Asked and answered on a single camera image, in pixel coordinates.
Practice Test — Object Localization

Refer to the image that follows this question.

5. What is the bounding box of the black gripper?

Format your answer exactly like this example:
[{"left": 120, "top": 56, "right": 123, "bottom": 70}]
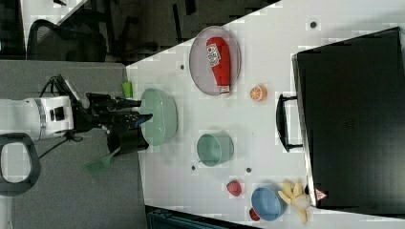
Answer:
[{"left": 72, "top": 93, "right": 153, "bottom": 134}]

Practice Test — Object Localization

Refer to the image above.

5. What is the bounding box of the red plush ketchup bottle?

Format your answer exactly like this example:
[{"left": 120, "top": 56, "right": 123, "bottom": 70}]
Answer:
[{"left": 206, "top": 36, "right": 231, "bottom": 94}]

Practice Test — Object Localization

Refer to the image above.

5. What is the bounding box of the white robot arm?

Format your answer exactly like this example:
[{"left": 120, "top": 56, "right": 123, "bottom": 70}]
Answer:
[{"left": 0, "top": 94, "right": 153, "bottom": 197}]

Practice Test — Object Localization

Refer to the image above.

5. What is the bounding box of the grey round plate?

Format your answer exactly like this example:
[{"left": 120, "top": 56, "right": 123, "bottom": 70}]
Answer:
[{"left": 189, "top": 26, "right": 241, "bottom": 95}]

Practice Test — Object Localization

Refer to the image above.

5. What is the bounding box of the green and white bottle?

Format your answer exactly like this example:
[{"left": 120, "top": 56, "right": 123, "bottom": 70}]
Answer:
[{"left": 122, "top": 82, "right": 133, "bottom": 98}]

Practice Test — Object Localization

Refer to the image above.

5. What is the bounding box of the black utensil holder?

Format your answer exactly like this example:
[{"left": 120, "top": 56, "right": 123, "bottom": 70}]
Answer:
[{"left": 107, "top": 129, "right": 149, "bottom": 156}]

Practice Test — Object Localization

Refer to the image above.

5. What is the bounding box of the green spatula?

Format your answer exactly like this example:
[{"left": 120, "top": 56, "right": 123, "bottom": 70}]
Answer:
[{"left": 84, "top": 147, "right": 121, "bottom": 176}]

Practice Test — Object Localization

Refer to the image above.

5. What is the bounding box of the green cup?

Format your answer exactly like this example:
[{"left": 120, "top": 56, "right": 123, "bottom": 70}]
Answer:
[{"left": 197, "top": 132, "right": 234, "bottom": 167}]

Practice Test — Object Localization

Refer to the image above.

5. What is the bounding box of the black office chair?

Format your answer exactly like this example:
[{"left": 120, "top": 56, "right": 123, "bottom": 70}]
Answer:
[{"left": 27, "top": 19, "right": 107, "bottom": 62}]

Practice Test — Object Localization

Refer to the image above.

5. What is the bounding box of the dark teal crate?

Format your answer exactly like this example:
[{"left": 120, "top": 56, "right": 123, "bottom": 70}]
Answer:
[{"left": 145, "top": 205, "right": 256, "bottom": 229}]

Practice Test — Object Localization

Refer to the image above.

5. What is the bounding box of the red strawberry toy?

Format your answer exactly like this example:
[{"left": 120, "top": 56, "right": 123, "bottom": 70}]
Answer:
[{"left": 226, "top": 179, "right": 242, "bottom": 197}]

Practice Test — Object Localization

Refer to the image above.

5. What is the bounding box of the orange slice toy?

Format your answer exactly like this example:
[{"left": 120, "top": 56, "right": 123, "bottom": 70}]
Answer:
[{"left": 249, "top": 84, "right": 267, "bottom": 101}]

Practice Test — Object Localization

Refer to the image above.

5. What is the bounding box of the small red fruit toy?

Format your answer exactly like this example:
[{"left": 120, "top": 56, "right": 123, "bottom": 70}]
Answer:
[{"left": 248, "top": 208, "right": 260, "bottom": 221}]

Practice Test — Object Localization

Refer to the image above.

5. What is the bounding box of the blue bowl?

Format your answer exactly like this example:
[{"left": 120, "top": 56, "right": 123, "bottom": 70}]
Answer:
[{"left": 250, "top": 183, "right": 287, "bottom": 221}]

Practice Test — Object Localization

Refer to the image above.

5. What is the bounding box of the yellow plush banana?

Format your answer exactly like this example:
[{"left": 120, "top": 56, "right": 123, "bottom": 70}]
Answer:
[{"left": 278, "top": 180, "right": 309, "bottom": 224}]

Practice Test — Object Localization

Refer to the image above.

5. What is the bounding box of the black toaster oven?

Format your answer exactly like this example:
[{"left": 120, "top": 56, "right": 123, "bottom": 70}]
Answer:
[{"left": 292, "top": 27, "right": 405, "bottom": 219}]

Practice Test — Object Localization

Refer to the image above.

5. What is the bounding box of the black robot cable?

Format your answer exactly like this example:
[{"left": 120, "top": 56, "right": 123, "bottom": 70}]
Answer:
[{"left": 37, "top": 74, "right": 84, "bottom": 159}]

